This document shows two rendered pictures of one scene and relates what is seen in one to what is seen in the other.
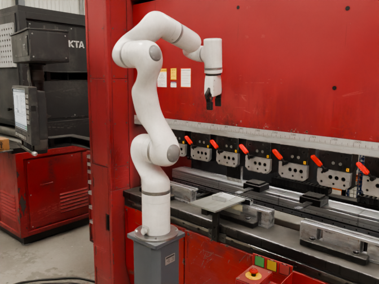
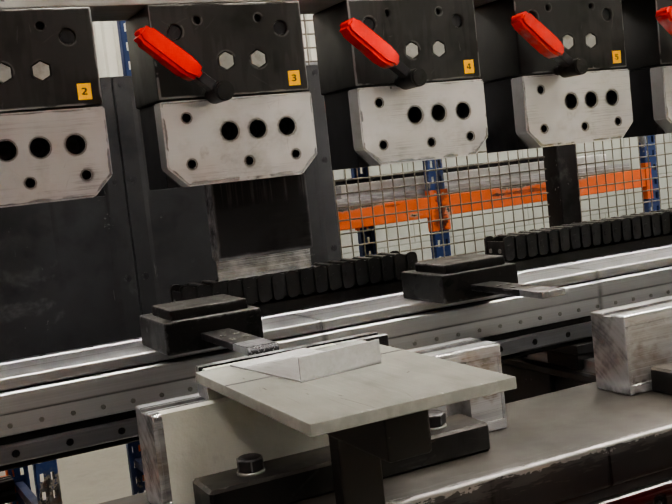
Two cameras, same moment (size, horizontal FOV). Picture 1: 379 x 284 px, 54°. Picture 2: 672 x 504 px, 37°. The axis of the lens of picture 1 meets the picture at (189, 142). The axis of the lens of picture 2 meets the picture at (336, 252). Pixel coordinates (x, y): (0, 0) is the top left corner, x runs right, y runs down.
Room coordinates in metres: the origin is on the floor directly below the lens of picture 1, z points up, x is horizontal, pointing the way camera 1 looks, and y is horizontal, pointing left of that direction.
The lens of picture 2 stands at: (1.61, 0.63, 1.18)
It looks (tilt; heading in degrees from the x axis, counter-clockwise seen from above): 5 degrees down; 291
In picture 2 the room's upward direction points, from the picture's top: 6 degrees counter-clockwise
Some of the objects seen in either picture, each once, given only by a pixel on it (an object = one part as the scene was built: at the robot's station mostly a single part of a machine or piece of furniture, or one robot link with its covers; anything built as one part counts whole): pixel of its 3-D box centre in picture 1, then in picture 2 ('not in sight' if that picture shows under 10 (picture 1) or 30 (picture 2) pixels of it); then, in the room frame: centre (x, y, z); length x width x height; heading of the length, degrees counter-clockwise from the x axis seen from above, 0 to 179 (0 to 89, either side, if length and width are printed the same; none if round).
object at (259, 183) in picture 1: (249, 187); (220, 327); (2.15, -0.36, 1.01); 0.26 x 0.12 x 0.05; 137
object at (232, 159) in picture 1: (231, 150); (222, 96); (2.05, -0.24, 1.26); 0.15 x 0.09 x 0.17; 47
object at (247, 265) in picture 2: (234, 173); (260, 226); (2.04, -0.26, 1.13); 0.10 x 0.02 x 0.10; 47
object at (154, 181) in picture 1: (150, 162); not in sight; (1.52, 0.16, 1.30); 0.19 x 0.12 x 0.24; 47
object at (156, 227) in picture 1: (155, 212); not in sight; (1.49, 0.14, 1.09); 0.19 x 0.19 x 0.18
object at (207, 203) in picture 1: (217, 202); (341, 379); (1.93, -0.16, 1.00); 0.26 x 0.18 x 0.01; 137
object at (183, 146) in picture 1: (180, 141); not in sight; (2.32, 0.05, 1.26); 0.15 x 0.09 x 0.17; 47
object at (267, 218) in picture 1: (241, 210); (332, 417); (2.00, -0.30, 0.92); 0.39 x 0.06 x 0.10; 47
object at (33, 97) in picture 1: (30, 113); not in sight; (2.43, 1.05, 1.42); 0.45 x 0.12 x 0.36; 37
